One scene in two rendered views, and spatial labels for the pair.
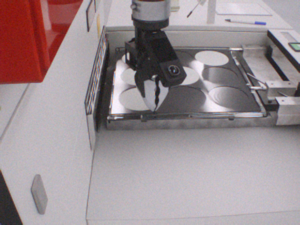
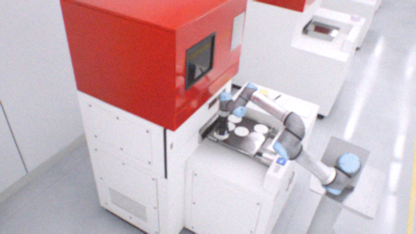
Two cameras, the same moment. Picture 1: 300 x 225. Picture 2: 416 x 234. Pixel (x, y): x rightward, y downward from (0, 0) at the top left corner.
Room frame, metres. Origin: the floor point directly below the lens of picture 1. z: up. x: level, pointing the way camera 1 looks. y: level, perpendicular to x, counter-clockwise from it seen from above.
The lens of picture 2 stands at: (-0.96, -0.77, 2.41)
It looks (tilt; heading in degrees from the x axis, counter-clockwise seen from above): 37 degrees down; 28
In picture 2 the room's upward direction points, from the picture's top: 5 degrees clockwise
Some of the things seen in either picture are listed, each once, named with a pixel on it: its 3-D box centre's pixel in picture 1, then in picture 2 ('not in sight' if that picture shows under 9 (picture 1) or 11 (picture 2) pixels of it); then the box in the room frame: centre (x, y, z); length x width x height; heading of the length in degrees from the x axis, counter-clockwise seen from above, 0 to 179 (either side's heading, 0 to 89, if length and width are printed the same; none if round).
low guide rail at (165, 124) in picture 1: (208, 121); (241, 150); (0.66, -0.15, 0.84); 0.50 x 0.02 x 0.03; 92
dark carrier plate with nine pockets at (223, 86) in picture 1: (180, 76); (241, 131); (0.78, -0.08, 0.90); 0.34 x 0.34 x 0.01; 2
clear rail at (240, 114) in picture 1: (190, 115); (230, 146); (0.60, -0.09, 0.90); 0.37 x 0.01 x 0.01; 92
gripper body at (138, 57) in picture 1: (149, 44); (223, 120); (0.63, 0.00, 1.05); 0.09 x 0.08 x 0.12; 29
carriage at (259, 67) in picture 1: (268, 83); (276, 147); (0.80, -0.35, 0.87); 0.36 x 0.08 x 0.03; 2
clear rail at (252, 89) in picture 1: (244, 76); (264, 140); (0.78, -0.26, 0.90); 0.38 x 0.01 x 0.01; 2
